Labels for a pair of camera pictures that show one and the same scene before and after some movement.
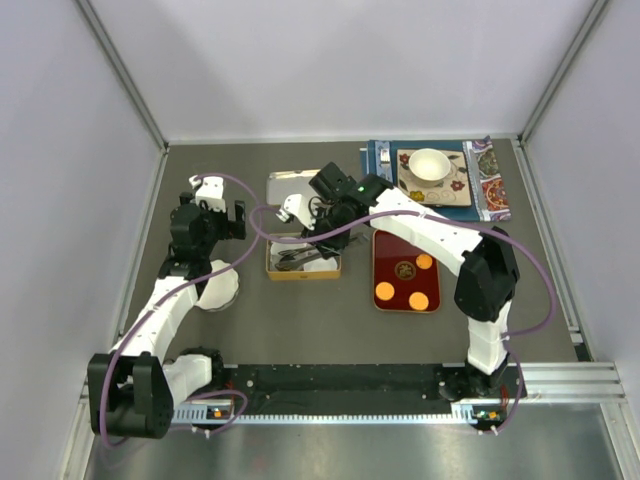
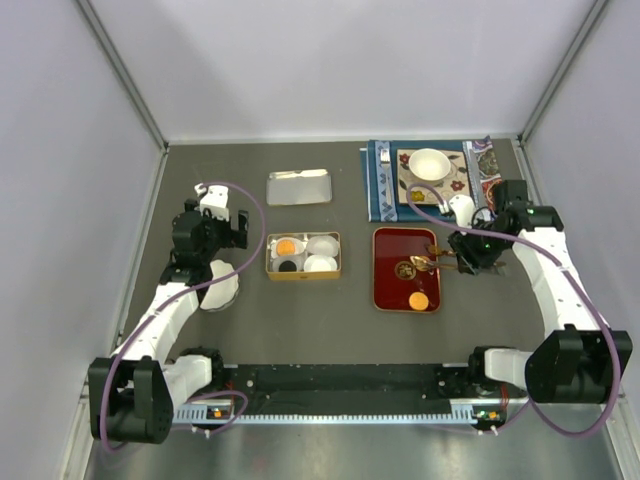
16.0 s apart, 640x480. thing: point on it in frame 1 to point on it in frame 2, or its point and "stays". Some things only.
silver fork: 385,163 stays
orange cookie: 418,301 stays
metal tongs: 299,255 to 423,264
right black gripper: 331,242 to 469,259
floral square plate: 455,190 stays
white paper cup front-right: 321,264 stays
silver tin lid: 281,184 stays
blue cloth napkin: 380,158 stays
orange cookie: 385,290 to 286,248
